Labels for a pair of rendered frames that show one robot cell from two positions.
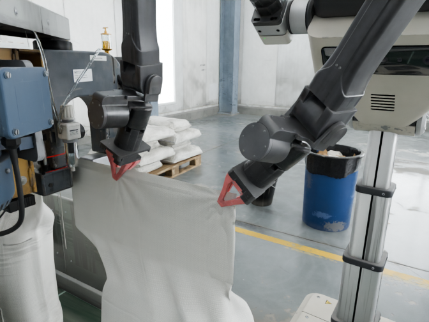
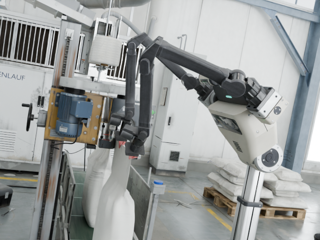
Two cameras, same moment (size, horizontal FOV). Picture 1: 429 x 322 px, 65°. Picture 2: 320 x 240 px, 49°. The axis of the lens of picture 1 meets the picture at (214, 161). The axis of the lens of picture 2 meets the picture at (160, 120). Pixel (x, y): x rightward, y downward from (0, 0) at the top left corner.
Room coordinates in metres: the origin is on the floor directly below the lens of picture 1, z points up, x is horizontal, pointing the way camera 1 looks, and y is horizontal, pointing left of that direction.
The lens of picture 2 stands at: (-0.71, -1.33, 1.43)
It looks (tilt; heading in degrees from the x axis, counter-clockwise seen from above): 5 degrees down; 41
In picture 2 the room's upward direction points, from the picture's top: 10 degrees clockwise
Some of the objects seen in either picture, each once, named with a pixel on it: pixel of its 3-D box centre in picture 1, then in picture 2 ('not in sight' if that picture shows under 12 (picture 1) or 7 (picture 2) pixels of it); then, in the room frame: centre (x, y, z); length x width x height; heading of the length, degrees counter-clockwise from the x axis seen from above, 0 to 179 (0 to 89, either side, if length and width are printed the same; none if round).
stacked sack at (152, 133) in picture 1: (145, 133); (250, 172); (3.72, 0.78, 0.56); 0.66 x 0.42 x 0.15; 149
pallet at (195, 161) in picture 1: (149, 165); (252, 202); (4.08, 0.83, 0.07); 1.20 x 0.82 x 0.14; 151
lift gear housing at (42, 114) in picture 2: not in sight; (41, 118); (0.47, 0.67, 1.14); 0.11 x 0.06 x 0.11; 59
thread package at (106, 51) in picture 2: not in sight; (106, 51); (0.62, 0.33, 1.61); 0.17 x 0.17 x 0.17
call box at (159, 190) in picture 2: not in sight; (157, 187); (1.04, 0.11, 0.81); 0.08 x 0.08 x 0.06; 59
